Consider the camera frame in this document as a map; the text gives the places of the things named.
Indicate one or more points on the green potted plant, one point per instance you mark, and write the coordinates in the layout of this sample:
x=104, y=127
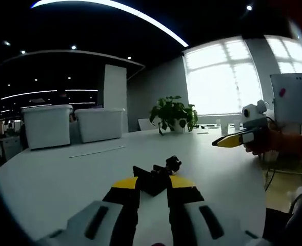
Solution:
x=175, y=111

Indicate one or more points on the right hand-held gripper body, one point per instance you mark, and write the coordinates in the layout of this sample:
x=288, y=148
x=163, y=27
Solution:
x=254, y=115

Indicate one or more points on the thin white strip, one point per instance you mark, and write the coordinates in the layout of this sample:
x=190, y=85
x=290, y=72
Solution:
x=97, y=151

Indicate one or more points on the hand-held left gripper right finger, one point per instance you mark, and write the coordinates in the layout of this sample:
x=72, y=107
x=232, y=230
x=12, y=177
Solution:
x=184, y=200

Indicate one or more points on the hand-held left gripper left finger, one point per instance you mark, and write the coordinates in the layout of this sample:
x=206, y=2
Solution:
x=120, y=202

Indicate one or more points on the white desk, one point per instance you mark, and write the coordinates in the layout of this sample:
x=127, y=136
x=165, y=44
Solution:
x=63, y=174

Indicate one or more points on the white chair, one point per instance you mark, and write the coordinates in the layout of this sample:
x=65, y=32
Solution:
x=145, y=124

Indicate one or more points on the white paper cup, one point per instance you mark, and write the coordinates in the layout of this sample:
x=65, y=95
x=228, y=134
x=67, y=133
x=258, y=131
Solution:
x=223, y=127
x=237, y=124

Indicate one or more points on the white pillar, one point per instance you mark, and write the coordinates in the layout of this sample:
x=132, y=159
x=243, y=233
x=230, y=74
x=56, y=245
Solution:
x=115, y=87

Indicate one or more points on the person's right hand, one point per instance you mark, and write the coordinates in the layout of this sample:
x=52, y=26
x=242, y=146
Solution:
x=279, y=142

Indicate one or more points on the white box device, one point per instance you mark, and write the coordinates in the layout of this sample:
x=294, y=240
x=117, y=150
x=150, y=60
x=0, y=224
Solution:
x=291, y=100

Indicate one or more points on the large white storage box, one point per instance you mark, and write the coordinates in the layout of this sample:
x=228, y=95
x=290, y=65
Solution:
x=48, y=125

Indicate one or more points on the wide white storage box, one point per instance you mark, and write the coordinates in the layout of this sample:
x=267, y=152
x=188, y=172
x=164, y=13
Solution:
x=99, y=124

